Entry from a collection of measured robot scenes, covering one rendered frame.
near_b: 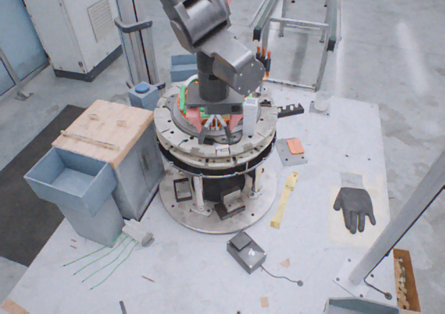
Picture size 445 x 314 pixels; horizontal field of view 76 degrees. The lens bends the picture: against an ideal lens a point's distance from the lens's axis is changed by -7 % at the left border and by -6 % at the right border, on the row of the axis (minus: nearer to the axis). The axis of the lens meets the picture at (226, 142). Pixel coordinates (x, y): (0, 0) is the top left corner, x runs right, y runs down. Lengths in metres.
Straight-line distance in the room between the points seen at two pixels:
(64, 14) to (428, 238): 3.08
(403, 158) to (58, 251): 2.22
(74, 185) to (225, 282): 0.46
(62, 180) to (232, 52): 0.59
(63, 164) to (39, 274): 0.31
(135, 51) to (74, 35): 1.87
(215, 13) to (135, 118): 0.46
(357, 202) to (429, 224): 1.20
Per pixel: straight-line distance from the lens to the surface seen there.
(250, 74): 0.45
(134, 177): 0.87
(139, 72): 1.18
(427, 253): 2.07
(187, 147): 0.69
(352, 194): 1.04
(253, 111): 0.67
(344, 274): 0.91
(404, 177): 2.36
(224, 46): 0.46
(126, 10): 1.09
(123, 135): 0.80
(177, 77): 1.03
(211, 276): 0.86
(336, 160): 1.15
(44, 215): 2.15
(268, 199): 0.96
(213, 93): 0.53
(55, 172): 0.87
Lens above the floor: 1.59
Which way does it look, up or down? 45 degrees down
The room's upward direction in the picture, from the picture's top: straight up
